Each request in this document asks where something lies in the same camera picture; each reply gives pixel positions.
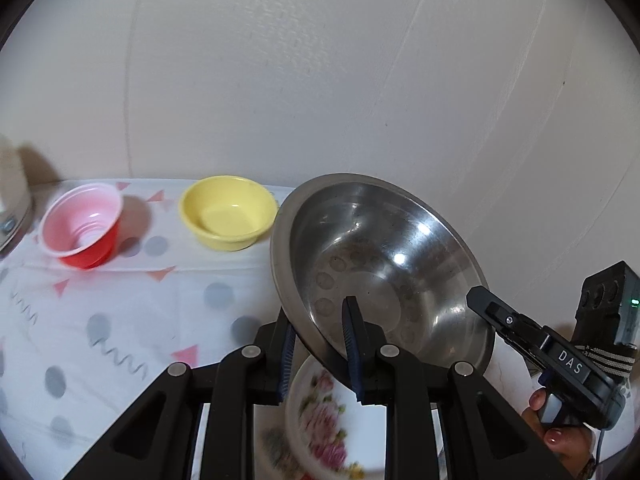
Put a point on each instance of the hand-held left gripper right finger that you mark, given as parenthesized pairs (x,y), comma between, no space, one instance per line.
(354,350)

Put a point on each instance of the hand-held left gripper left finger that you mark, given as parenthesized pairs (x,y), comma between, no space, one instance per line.
(287,355)

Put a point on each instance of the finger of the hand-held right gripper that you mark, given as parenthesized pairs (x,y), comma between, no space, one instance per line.
(500,312)

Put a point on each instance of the white rose print plate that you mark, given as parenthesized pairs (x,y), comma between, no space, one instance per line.
(325,420)

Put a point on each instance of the large white red-print plate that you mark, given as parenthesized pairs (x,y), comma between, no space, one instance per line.
(267,440)

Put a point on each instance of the stainless steel bowl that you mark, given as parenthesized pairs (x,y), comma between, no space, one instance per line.
(380,250)

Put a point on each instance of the yellow plastic bowl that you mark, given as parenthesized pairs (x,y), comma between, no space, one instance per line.
(227,215)

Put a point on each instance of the red plastic bowl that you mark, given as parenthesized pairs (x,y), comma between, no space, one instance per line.
(82,225)

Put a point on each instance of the person's right hand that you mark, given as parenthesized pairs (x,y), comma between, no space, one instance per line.
(555,435)

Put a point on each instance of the white patterned tablecloth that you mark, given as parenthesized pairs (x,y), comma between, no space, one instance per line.
(125,320)

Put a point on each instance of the silver kettle base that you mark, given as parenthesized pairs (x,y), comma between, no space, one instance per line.
(12,230)

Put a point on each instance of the white floral ceramic kettle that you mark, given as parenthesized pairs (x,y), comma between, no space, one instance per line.
(10,175)

